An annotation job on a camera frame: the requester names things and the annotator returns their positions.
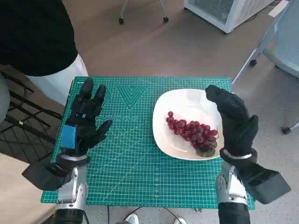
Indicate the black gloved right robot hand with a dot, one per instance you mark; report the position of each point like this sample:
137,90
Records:
236,123

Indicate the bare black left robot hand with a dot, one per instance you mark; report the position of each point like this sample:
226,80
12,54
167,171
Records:
84,123

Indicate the red toy grape bunch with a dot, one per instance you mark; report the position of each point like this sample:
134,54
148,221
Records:
194,133

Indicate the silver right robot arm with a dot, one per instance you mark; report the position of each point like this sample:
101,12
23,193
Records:
233,205

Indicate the white square plate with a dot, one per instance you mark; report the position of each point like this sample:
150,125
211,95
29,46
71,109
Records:
177,102

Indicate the black metal rack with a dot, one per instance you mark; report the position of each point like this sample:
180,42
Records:
28,126

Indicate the green cutting mat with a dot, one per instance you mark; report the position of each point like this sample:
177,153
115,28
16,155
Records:
144,177

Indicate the grey round seat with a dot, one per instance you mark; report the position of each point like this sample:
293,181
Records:
4,100

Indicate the light blue chair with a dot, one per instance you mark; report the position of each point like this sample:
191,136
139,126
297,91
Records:
285,46

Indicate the person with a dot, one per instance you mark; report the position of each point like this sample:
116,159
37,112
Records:
32,35

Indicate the light wooden desk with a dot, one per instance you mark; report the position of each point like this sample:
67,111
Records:
14,200

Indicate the white foot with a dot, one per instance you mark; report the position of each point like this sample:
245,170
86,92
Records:
180,221
132,219

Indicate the white mesh cabinet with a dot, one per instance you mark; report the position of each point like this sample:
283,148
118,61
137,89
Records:
224,11

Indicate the office chair base with castors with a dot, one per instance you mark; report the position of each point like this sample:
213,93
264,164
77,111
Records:
165,19

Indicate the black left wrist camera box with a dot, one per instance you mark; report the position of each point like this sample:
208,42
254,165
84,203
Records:
44,177

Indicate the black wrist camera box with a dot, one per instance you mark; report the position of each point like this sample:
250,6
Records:
44,177
268,184

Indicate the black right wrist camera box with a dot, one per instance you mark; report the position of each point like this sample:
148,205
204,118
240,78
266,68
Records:
268,184

